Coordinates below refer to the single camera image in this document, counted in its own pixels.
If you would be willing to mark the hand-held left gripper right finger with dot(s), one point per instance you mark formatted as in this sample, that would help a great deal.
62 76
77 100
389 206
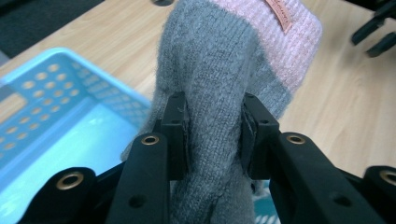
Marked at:
299 180

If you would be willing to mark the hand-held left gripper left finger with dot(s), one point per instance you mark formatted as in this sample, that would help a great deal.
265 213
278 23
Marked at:
149 174

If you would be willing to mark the light blue plastic basket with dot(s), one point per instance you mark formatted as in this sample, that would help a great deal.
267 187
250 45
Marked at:
71 137

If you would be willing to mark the round table grommet hole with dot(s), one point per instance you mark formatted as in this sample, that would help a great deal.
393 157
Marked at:
162 2

